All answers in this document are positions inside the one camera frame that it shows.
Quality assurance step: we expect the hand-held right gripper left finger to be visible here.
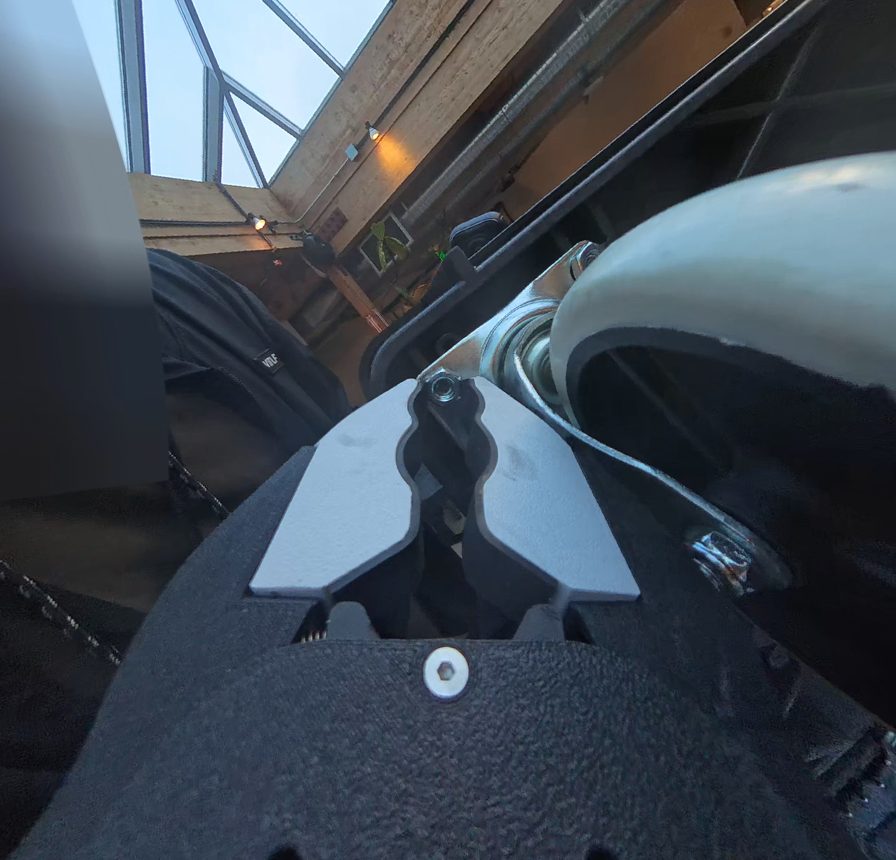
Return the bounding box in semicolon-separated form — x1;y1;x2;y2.
250;379;423;638

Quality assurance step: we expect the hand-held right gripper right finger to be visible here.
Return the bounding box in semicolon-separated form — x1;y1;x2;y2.
462;377;642;638

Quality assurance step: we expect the black fabric bag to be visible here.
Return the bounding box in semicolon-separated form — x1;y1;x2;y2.
143;247;354;497

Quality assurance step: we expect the green leafy plant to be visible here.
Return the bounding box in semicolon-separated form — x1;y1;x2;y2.
369;220;414;276

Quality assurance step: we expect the black rounded device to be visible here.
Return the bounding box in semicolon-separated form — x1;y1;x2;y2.
448;211;512;260

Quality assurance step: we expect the grey caster wheel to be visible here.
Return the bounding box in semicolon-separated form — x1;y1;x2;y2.
419;152;896;598

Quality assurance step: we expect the grey ceiling pipe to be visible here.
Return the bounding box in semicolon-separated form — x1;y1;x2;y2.
402;0;708;225

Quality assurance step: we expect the black speckled lanyard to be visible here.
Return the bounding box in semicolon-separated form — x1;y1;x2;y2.
0;450;232;668

